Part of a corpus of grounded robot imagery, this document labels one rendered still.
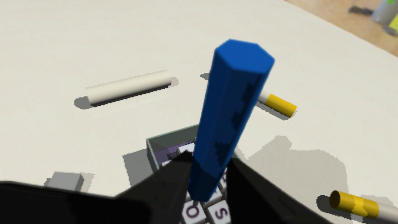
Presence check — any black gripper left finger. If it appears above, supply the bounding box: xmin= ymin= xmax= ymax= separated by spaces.
xmin=0 ymin=151 xmax=192 ymax=224

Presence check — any grey keyboard with white letter keys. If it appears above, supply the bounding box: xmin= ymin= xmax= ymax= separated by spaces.
xmin=145 ymin=123 xmax=232 ymax=224

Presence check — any blue hexagonal rod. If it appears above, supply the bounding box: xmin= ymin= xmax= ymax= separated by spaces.
xmin=187 ymin=39 xmax=275 ymax=207

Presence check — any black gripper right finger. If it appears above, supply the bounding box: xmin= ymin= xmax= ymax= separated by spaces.
xmin=226 ymin=157 xmax=334 ymax=224

